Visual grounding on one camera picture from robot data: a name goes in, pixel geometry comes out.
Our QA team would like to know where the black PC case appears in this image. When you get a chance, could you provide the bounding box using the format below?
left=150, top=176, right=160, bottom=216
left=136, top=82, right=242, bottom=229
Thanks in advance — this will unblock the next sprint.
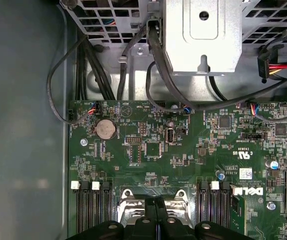
left=0, top=0, right=287, bottom=240

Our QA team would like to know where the silver coin battery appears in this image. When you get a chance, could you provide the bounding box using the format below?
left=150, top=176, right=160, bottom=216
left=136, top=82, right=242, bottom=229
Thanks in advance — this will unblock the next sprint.
left=94, top=118, right=117, bottom=140

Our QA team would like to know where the RAM slot with white latches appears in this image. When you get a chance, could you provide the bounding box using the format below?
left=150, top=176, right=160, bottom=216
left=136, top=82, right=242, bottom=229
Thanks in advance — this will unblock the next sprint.
left=91, top=180, right=103, bottom=228
left=70, top=180, right=84, bottom=237
left=228, top=183, right=238, bottom=240
left=207, top=180, right=221, bottom=225

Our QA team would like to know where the green motherboard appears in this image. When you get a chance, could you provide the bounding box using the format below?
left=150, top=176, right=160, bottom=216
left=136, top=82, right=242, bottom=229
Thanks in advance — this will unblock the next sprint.
left=67, top=99, right=287, bottom=240

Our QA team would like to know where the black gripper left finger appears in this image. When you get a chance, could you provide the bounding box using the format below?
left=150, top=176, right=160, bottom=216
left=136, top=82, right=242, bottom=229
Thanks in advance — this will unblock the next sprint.
left=68, top=197, right=158, bottom=240

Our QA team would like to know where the black wire bundle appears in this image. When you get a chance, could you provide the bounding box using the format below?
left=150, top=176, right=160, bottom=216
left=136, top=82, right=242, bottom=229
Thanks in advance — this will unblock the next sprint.
left=74, top=37, right=116, bottom=101

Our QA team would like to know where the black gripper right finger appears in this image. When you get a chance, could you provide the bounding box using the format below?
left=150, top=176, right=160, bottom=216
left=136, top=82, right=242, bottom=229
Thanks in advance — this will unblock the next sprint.
left=155, top=197, right=256, bottom=240

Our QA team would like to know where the CPU socket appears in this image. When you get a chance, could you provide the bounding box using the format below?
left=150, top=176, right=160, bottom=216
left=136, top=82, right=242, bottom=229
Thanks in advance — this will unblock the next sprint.
left=115, top=187, right=194, bottom=227

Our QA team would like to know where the silver USB port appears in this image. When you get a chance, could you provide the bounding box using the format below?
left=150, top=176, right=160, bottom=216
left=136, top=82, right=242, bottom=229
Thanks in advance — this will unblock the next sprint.
left=165, top=127, right=176, bottom=146

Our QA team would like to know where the RAM slot with black latches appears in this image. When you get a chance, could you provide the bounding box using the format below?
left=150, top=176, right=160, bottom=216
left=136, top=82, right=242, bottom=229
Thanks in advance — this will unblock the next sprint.
left=100, top=181, right=114, bottom=225
left=198, top=181, right=210, bottom=223
left=80, top=180, right=92, bottom=232
left=217, top=181, right=231, bottom=228

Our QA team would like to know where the large silver blue capacitor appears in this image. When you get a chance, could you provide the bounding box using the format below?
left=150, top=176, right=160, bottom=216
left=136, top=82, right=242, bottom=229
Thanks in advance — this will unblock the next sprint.
left=267, top=159, right=279, bottom=171

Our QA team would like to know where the black wire with clip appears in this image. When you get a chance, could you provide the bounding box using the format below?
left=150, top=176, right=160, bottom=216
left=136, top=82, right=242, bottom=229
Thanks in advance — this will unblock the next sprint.
left=116, top=23, right=150, bottom=101

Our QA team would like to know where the thin black wire loop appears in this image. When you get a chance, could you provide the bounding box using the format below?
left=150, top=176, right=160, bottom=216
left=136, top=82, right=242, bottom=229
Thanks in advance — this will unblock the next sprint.
left=46, top=34, right=89, bottom=125

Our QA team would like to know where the green RAM stick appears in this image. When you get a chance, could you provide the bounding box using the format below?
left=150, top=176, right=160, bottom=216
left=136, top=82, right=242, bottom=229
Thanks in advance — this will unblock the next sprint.
left=229, top=184, right=246, bottom=240

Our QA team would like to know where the small multicolour wire connector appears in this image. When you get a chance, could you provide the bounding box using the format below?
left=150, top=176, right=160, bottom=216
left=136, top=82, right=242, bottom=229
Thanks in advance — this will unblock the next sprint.
left=87, top=101, right=101, bottom=117
left=248, top=102, right=262, bottom=116
left=182, top=103, right=194, bottom=115

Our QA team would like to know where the silver metal drive cage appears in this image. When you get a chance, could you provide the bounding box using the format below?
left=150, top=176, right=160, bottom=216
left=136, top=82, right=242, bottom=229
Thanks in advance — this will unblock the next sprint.
left=58, top=0, right=287, bottom=77

